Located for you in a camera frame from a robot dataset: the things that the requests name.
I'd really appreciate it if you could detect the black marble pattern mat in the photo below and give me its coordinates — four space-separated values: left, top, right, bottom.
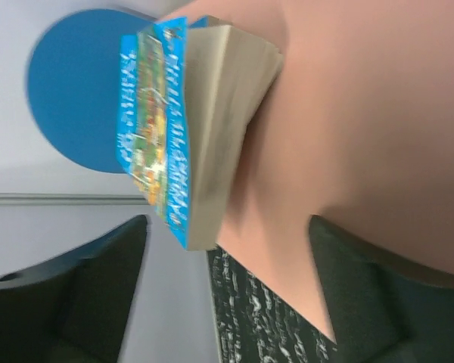
207 247 337 363

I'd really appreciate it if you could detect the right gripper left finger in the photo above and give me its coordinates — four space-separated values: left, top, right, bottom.
0 215 148 362

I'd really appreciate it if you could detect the blue 26-Storey Treehouse book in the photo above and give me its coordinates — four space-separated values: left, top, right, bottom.
116 17 283 250

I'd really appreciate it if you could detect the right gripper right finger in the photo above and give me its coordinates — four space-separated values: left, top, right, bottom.
309 216 454 362

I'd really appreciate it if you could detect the colourful wooden bookshelf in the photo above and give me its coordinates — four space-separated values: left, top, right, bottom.
26 0 454 340

